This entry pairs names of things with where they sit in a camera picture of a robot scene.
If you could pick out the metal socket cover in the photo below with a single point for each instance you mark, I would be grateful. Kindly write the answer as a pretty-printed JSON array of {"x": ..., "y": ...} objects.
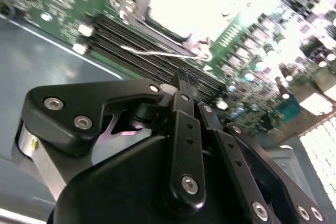
[{"x": 141, "y": 3}]

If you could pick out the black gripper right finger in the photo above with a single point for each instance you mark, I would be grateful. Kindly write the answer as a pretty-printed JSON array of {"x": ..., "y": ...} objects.
[{"x": 236, "y": 161}]

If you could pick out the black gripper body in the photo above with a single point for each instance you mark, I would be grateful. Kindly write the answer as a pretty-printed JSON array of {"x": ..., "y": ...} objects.
[{"x": 118, "y": 182}]

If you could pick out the silver CPU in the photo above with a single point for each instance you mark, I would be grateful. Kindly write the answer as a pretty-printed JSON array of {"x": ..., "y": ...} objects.
[{"x": 189, "y": 1}]

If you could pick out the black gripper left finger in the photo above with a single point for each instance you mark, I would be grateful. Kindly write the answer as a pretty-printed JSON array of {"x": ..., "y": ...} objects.
[{"x": 65, "y": 113}]

